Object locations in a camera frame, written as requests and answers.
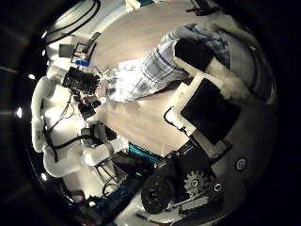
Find white blue checked shirt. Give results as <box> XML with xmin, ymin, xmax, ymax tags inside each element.
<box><xmin>104</xmin><ymin>20</ymin><xmax>278</xmax><ymax>105</ymax></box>

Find black monitor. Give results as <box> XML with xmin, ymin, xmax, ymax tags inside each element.
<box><xmin>58</xmin><ymin>43</ymin><xmax>76</xmax><ymax>59</ymax></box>

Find teal ribbed box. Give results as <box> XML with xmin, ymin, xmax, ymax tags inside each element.
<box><xmin>127</xmin><ymin>142</ymin><xmax>162</xmax><ymax>165</ymax></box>

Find white teal box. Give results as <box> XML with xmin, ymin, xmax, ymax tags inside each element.
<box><xmin>124</xmin><ymin>0</ymin><xmax>155</xmax><ymax>9</ymax></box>

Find black metal frame stand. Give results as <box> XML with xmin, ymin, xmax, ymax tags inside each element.
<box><xmin>71</xmin><ymin>41</ymin><xmax>87</xmax><ymax>62</ymax></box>

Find thin black hand cable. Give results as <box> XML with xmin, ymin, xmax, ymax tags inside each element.
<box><xmin>162</xmin><ymin>105</ymin><xmax>190</xmax><ymax>134</ymax></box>

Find black curved mount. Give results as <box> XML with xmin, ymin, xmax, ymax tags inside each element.
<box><xmin>84</xmin><ymin>30</ymin><xmax>102</xmax><ymax>55</ymax></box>

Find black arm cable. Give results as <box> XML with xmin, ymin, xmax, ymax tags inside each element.
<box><xmin>42</xmin><ymin>125</ymin><xmax>105</xmax><ymax>164</ymax></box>

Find looped black cable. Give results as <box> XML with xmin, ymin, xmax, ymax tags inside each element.
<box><xmin>46</xmin><ymin>0</ymin><xmax>102</xmax><ymax>45</ymax></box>

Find blue cable bundle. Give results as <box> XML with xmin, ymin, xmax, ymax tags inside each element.
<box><xmin>102</xmin><ymin>183</ymin><xmax>135</xmax><ymax>203</ymax></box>

